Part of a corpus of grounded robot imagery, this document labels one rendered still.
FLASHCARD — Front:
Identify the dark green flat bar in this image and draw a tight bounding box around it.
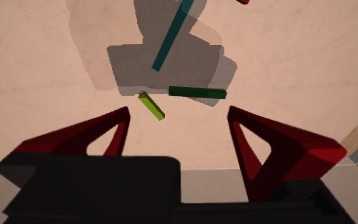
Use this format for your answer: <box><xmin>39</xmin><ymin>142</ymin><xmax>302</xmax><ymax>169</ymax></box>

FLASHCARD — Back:
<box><xmin>169</xmin><ymin>86</ymin><xmax>227</xmax><ymax>99</ymax></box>

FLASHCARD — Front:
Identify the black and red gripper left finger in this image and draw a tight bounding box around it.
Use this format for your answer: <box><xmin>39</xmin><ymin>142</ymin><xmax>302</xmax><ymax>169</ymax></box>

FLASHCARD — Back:
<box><xmin>10</xmin><ymin>106</ymin><xmax>131</xmax><ymax>155</ymax></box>

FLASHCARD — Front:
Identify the turquoise rod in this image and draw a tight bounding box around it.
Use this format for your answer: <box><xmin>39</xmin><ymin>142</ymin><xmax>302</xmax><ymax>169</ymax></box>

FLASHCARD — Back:
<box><xmin>152</xmin><ymin>0</ymin><xmax>194</xmax><ymax>72</ymax></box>

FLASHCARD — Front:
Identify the dark red rod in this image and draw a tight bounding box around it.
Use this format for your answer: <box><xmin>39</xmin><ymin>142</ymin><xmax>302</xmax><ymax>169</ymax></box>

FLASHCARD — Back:
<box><xmin>236</xmin><ymin>0</ymin><xmax>250</xmax><ymax>5</ymax></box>

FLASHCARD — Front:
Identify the lime green rod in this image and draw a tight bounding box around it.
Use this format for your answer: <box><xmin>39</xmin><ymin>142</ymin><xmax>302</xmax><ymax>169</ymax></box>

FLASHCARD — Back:
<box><xmin>139</xmin><ymin>91</ymin><xmax>165</xmax><ymax>121</ymax></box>

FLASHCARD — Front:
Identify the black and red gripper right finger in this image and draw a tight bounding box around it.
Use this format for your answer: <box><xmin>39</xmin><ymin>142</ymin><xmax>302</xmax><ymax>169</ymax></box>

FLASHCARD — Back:
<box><xmin>227</xmin><ymin>106</ymin><xmax>347</xmax><ymax>202</ymax></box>

